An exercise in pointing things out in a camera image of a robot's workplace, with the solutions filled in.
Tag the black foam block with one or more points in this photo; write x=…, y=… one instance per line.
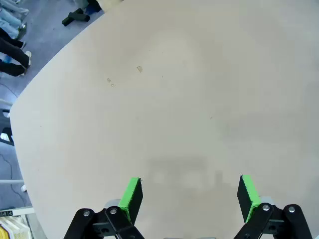
x=83, y=18
x=71, y=18

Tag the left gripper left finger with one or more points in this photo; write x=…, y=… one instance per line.
x=129, y=199

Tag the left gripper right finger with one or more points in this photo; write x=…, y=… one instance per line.
x=249, y=196

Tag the person in black trousers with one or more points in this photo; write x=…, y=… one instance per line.
x=12, y=52

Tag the grey plastic stool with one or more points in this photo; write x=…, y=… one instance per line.
x=3, y=122

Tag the person in light jeans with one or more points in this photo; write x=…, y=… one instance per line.
x=10, y=22

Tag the yellow white box stack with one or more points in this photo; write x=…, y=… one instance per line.
x=12, y=227

